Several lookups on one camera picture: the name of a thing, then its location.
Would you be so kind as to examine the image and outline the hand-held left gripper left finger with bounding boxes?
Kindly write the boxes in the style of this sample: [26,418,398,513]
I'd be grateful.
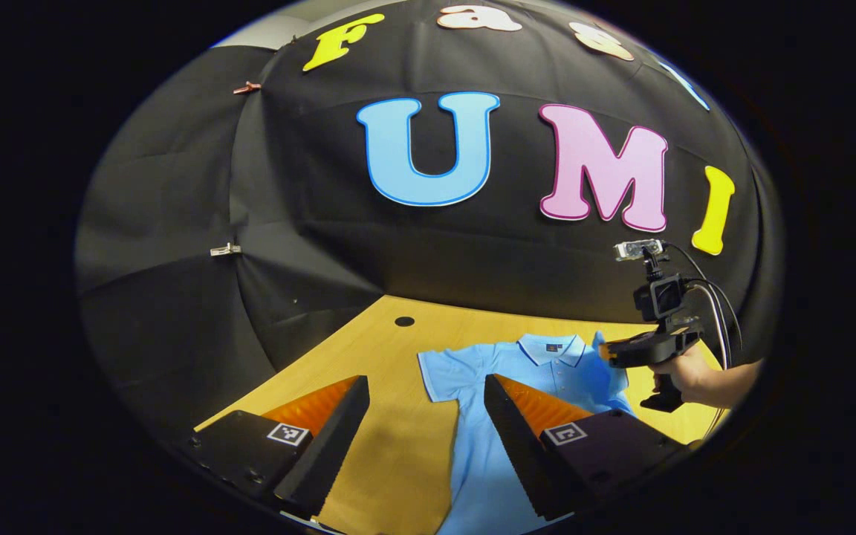
[190,375,371,519]

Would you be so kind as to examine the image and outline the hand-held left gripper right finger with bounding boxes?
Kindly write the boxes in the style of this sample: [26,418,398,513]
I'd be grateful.
[483,374,690,521]

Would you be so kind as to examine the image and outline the light blue T-shirt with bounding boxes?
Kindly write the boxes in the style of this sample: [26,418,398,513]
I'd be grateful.
[418,331,637,535]

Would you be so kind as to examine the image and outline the black backdrop cloth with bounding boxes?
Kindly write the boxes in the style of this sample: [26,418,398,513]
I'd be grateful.
[75,0,785,439]

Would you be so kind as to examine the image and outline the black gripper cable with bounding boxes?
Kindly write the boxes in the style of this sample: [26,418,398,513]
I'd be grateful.
[664,241,744,370]

